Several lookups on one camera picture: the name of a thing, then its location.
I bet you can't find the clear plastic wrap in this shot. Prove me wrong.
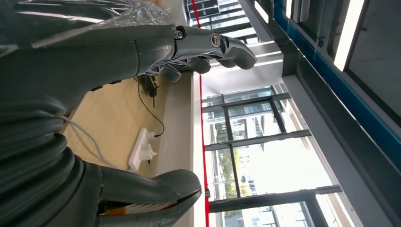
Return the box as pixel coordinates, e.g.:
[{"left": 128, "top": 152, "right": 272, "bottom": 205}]
[{"left": 91, "top": 0, "right": 171, "bottom": 29}]

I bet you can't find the black window frame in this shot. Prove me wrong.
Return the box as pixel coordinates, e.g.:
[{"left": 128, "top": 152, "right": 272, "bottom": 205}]
[{"left": 202, "top": 84, "right": 342, "bottom": 227}]

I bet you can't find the red barrier belt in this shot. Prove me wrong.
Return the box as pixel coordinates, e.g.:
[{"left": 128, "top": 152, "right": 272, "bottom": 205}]
[{"left": 191, "top": 0, "right": 210, "bottom": 227}]

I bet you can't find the thin black cable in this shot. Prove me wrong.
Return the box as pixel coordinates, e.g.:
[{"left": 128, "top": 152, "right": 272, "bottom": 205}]
[{"left": 136, "top": 77, "right": 165, "bottom": 139}]

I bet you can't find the long ceiling light strip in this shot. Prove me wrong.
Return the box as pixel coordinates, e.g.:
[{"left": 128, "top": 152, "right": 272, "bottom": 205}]
[{"left": 333, "top": 0, "right": 366, "bottom": 72}]

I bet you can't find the white power strip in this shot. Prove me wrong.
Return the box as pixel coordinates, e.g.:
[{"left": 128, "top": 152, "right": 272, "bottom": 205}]
[{"left": 126, "top": 127, "right": 156, "bottom": 172}]

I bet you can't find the black power adapter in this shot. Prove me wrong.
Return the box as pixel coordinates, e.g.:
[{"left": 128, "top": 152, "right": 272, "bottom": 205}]
[{"left": 142, "top": 75, "right": 159, "bottom": 107}]

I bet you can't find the grey power cable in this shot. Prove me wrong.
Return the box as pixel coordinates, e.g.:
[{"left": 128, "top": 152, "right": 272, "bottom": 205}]
[{"left": 59, "top": 115, "right": 131, "bottom": 170}]

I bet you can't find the short ceiling light strip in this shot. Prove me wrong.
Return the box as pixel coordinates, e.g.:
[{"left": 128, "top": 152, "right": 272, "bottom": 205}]
[{"left": 254, "top": 0, "right": 270, "bottom": 24}]

